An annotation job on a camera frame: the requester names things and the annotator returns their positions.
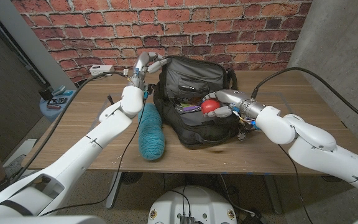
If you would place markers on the grey table leg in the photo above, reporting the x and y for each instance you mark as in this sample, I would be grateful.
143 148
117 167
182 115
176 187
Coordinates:
113 189

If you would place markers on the black box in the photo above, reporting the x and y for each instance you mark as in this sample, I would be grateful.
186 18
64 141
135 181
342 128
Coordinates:
45 93

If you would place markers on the black round fan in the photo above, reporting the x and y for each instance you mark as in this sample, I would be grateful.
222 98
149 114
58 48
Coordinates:
131 178

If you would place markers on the black backpack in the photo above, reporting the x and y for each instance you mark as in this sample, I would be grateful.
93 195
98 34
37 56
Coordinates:
204 137

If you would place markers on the black power adapter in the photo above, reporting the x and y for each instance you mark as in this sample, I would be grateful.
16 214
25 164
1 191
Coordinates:
253 217

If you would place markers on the dark table leg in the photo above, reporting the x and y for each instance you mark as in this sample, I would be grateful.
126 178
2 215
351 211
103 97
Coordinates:
272 193

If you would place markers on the white robot chest edge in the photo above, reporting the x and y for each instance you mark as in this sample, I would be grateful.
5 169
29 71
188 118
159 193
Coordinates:
42 220

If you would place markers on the white power strip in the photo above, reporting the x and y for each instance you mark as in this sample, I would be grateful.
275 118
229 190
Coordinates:
99 69

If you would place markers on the teal yarn skein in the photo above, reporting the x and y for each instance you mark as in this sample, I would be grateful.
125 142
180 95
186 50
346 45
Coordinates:
151 133

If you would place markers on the black glossy pocket item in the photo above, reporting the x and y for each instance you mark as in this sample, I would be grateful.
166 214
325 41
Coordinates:
190 88

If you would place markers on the blue round stool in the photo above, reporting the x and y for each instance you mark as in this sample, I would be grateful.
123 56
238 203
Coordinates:
50 113

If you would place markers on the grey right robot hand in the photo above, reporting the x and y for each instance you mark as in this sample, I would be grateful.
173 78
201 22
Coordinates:
235 99

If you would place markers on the grey sneaker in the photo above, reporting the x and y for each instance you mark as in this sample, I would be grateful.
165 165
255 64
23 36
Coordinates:
12 168

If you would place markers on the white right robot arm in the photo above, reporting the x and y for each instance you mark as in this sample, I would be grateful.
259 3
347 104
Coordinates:
315 146

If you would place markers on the red brick print backdrop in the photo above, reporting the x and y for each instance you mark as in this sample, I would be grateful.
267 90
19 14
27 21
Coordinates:
197 31

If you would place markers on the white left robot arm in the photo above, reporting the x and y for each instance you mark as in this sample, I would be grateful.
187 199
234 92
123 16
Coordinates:
82 149

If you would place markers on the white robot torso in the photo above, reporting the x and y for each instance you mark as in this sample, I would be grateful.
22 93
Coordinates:
191 202

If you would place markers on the grey teal case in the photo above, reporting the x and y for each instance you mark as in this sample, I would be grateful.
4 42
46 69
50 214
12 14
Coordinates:
57 90

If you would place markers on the small blue box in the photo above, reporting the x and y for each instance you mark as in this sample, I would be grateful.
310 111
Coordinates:
67 92

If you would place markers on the red ball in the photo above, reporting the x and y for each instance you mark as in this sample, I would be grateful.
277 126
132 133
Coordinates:
210 106

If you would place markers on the small red item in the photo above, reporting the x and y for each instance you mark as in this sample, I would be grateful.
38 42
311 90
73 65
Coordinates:
53 107

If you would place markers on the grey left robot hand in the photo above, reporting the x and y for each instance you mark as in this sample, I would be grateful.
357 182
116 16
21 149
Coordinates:
141 67

